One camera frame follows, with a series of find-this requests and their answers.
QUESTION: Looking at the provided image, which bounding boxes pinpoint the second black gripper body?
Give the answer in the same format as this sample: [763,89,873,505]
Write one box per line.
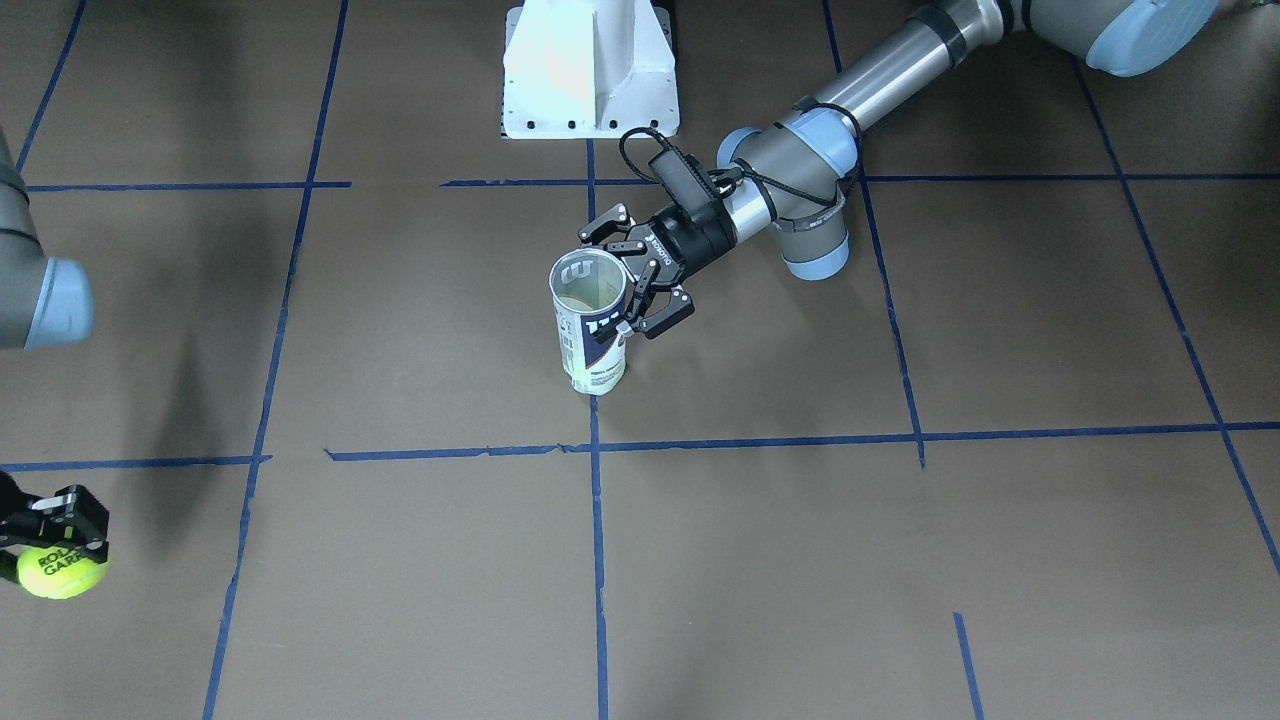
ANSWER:
[1,470,41,547]

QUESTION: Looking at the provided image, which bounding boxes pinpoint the Wilson tennis ball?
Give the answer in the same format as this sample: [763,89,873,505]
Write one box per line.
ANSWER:
[556,295,622,314]

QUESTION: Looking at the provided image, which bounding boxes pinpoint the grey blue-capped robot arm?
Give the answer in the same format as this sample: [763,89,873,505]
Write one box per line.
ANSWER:
[550,1,1221,346]

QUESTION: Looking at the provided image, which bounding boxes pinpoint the Roland Garros tennis ball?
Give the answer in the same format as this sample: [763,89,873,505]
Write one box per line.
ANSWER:
[15,547,110,600]

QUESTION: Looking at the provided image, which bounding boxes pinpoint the second grey robot arm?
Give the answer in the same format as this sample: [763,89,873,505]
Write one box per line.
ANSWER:
[1,141,110,564]

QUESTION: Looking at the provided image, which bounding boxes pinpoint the clear tennis ball can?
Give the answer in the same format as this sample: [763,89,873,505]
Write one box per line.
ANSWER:
[549,247,631,396]

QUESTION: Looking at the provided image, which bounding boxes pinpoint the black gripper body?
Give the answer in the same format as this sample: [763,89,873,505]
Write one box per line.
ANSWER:
[640,200,739,286]

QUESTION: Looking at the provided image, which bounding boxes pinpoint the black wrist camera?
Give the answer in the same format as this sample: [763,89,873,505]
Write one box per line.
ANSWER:
[649,147,721,214]

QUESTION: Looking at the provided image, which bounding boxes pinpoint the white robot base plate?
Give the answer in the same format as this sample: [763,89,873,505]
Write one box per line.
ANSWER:
[500,1,681,140]

